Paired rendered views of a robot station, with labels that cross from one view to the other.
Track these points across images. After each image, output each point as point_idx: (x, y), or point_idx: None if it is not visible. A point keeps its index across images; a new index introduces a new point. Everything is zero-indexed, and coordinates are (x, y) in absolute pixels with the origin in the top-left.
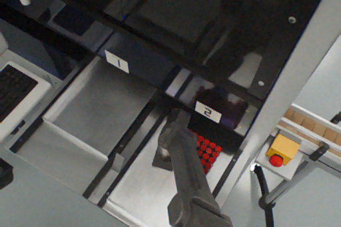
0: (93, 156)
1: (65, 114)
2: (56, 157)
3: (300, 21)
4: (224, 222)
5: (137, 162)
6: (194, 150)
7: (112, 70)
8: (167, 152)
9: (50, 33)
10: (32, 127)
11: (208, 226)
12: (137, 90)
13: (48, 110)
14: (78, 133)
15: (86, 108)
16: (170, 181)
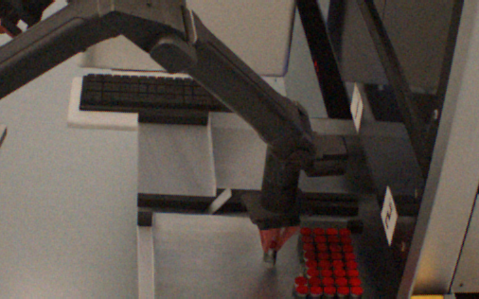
0: (205, 187)
1: (239, 138)
2: (168, 156)
3: None
4: (179, 21)
5: (241, 232)
6: (274, 98)
7: (355, 152)
8: (268, 165)
9: (340, 87)
10: (187, 114)
11: (162, 0)
12: (355, 187)
13: (224, 114)
14: (223, 161)
15: None
16: (249, 277)
